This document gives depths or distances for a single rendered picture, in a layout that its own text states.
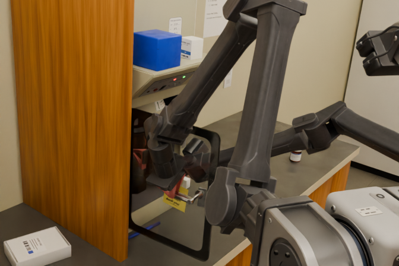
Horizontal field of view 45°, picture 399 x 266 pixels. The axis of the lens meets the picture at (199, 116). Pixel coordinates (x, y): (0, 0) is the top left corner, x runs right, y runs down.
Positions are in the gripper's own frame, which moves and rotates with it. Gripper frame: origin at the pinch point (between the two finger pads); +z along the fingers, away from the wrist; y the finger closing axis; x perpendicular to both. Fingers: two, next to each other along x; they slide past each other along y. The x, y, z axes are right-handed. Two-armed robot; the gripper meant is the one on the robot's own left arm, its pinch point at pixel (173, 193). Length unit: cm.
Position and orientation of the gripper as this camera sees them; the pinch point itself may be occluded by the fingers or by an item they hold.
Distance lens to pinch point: 131.8
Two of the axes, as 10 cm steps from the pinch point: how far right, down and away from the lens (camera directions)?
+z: 1.4, 7.5, 6.5
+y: -5.2, 6.2, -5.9
